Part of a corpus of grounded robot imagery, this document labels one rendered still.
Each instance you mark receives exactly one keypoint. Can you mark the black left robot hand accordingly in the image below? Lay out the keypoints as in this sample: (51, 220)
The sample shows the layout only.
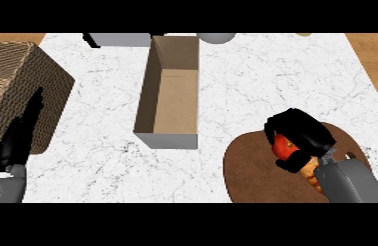
(20, 136)

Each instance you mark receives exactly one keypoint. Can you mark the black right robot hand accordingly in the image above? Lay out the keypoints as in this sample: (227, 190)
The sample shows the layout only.
(308, 133)

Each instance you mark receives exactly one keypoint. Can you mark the red tomato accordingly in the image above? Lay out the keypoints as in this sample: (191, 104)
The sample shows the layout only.
(284, 149)

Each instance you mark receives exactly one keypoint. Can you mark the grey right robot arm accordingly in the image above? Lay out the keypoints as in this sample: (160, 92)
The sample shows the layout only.
(349, 183)

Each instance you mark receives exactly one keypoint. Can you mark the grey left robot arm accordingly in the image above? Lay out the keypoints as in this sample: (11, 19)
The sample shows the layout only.
(13, 186)

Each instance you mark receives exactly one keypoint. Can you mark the brown wooden cutting board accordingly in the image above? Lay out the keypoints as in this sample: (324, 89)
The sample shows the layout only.
(256, 170)

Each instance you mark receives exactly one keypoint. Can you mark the open cardboard box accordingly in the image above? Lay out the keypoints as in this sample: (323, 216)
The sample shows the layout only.
(175, 100)

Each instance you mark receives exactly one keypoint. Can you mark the grey box-shaped appliance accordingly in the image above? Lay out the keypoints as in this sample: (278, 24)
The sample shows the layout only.
(123, 39)

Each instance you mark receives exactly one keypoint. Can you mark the orange croissant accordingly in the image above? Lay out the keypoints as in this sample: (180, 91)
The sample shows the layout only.
(312, 173)

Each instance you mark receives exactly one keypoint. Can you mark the brown wicker basket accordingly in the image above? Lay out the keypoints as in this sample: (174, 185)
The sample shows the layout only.
(30, 70)

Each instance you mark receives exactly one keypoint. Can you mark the pale yellow-green object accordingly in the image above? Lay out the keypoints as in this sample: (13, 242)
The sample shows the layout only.
(305, 34)

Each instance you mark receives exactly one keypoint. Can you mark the grey round object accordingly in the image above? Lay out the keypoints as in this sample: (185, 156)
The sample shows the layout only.
(216, 38)

